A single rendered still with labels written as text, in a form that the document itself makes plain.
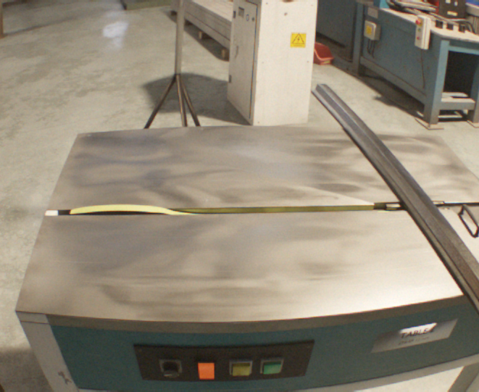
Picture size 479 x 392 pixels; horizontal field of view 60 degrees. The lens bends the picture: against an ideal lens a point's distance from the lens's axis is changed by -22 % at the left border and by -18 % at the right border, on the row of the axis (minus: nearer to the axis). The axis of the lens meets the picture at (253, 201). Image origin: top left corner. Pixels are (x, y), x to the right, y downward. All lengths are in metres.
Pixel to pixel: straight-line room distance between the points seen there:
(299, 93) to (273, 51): 0.34
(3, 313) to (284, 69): 2.01
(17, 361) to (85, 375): 0.85
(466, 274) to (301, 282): 0.27
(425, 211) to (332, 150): 0.28
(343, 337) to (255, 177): 0.36
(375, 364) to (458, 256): 0.22
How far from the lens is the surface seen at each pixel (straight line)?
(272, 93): 2.79
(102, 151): 1.01
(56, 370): 0.76
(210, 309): 0.63
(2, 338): 1.68
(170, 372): 0.68
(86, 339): 0.67
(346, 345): 0.71
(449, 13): 5.32
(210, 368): 0.68
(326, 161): 0.97
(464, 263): 0.76
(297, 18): 2.71
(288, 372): 0.72
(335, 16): 4.83
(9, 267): 1.95
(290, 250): 0.73
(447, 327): 0.79
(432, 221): 0.83
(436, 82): 3.28
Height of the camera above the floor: 1.19
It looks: 33 degrees down
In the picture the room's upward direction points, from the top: 4 degrees clockwise
